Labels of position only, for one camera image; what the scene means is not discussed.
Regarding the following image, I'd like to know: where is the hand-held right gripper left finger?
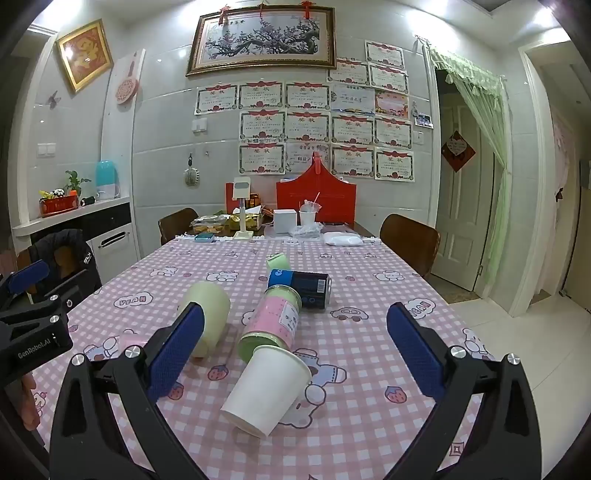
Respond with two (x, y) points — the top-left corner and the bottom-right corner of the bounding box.
(48, 302), (209, 480)

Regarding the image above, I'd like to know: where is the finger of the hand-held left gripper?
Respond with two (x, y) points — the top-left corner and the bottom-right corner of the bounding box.
(28, 285), (83, 319)
(0, 259), (51, 308)

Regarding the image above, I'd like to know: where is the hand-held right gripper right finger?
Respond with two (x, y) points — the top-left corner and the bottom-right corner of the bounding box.
(385, 302), (544, 480)

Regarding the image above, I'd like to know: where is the white paper cup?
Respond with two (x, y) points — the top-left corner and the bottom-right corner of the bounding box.
(220, 344), (313, 438)

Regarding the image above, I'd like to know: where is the pale green plastic cup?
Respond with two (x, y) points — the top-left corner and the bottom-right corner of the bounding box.
(177, 281), (232, 360)

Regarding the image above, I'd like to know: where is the white cup with straws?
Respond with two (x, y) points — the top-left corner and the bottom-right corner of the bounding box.
(299, 194), (322, 227)

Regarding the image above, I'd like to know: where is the person's left hand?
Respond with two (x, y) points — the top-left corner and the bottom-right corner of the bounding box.
(21, 373), (43, 430)

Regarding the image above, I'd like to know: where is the black jacket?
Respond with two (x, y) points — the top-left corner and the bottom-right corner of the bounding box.
(16, 228), (103, 306)

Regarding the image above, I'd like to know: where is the red flower planter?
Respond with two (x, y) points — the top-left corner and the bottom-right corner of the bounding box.
(38, 188), (79, 218)

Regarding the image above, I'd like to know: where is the white sideboard cabinet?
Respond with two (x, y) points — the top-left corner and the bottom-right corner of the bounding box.
(11, 196), (140, 278)

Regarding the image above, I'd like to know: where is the pink checkered tablecloth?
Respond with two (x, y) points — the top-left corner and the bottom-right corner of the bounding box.
(34, 235), (497, 480)

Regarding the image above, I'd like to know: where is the pink green cylinder can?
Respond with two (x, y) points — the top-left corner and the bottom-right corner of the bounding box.
(238, 285), (303, 363)

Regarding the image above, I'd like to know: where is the green potted plant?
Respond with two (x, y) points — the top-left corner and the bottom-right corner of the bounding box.
(65, 170), (92, 197)

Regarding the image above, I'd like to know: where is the brown wooden chair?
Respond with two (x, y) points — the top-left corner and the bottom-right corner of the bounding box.
(158, 208), (199, 246)
(379, 213), (441, 278)

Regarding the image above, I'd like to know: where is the blue white humidifier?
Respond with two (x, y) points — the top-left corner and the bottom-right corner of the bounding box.
(95, 160), (122, 200)

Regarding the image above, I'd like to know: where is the dark blue drink can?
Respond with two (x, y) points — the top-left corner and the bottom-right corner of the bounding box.
(268, 268), (333, 310)

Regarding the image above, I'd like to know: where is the clear food container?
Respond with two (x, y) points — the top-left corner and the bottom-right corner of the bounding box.
(191, 215), (230, 234)

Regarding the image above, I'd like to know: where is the white soft packet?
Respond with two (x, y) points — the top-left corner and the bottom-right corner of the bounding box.
(323, 231), (363, 248)

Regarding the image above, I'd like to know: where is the white panel door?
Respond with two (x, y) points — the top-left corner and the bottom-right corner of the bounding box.
(434, 92), (496, 292)

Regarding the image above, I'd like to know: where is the white square box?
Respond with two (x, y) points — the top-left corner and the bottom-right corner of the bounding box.
(273, 209), (298, 233)

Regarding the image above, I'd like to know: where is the white desk lamp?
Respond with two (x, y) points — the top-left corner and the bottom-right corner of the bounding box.
(232, 176), (254, 239)

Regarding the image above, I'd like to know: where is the red gift bag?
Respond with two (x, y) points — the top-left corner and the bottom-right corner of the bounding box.
(276, 154), (358, 232)

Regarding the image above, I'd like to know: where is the green lace curtain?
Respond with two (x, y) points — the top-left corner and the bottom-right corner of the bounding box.
(427, 44), (513, 278)

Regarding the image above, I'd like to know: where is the red diamond door decoration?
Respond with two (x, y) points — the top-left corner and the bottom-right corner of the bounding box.
(441, 130), (476, 173)

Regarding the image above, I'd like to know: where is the gold framed red picture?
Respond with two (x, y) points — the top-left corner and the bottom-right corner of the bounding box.
(55, 19), (115, 93)

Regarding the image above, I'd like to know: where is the framed plum blossom painting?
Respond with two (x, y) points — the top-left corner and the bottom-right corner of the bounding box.
(185, 8), (336, 77)

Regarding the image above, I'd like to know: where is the pink wall ornament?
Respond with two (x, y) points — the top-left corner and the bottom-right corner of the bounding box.
(114, 48), (146, 106)

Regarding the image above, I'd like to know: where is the wall of award certificates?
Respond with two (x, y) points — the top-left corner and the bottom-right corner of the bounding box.
(194, 39), (415, 184)

